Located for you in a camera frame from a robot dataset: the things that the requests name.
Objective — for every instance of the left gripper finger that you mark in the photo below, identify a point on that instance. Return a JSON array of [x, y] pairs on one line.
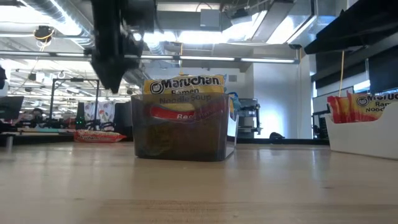
[[115, 76], [101, 71]]

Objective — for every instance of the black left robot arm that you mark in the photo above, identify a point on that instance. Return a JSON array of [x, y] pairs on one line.
[[136, 12]]

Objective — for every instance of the patterned fabric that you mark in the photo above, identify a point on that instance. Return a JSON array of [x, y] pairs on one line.
[[102, 112]]

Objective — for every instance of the person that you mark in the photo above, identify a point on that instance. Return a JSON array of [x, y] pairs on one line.
[[37, 115]]

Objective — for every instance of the ceiling strip light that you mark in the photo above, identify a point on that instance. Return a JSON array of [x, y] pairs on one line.
[[202, 58]]

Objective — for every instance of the black monitor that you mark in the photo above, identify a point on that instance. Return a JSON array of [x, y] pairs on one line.
[[11, 107]]

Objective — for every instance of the grey ceiling junction box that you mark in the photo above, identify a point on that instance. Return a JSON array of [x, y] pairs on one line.
[[210, 18]]

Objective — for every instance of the grey machine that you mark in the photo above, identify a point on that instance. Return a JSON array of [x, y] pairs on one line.
[[248, 118]]

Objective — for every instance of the small black dome object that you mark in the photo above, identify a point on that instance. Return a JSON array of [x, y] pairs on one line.
[[276, 136]]

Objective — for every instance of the white plastic bin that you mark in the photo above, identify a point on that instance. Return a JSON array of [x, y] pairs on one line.
[[357, 140]]

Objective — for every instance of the black metal rack frame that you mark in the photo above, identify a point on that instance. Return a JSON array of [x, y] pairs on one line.
[[52, 102]]

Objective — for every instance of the black aluminium table frame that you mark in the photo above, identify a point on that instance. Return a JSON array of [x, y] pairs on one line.
[[46, 139]]

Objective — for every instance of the silver ventilation duct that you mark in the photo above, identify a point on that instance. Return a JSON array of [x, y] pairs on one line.
[[295, 21]]

